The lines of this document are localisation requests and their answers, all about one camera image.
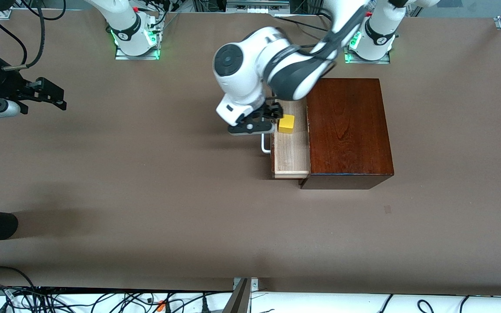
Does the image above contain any brown wooden cabinet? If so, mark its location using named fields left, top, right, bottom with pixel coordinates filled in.
left=299, top=78, right=394, bottom=190

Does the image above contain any black cable on table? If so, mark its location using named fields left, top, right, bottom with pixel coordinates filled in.
left=274, top=15, right=329, bottom=33

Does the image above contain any yellow block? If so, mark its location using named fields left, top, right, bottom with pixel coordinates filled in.
left=278, top=114, right=295, bottom=134

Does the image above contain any grey power strip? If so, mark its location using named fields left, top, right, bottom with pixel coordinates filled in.
left=226, top=0, right=290, bottom=14

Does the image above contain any dark diagonal beam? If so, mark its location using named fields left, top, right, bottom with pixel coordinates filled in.
left=222, top=278, right=251, bottom=313

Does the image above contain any wooden drawer with white handle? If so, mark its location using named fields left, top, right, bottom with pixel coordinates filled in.
left=261, top=99, right=311, bottom=179

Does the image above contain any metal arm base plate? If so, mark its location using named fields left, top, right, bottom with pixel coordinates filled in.
left=343, top=22, right=391, bottom=65
left=115, top=13, right=162, bottom=60

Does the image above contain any black looped cable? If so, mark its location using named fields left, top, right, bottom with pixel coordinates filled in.
left=0, top=266, right=38, bottom=300

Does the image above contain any aluminium bracket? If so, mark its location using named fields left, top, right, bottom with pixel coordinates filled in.
left=233, top=278, right=259, bottom=300

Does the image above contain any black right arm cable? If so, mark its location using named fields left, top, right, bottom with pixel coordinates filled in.
left=0, top=9, right=29, bottom=66
left=13, top=0, right=66, bottom=70

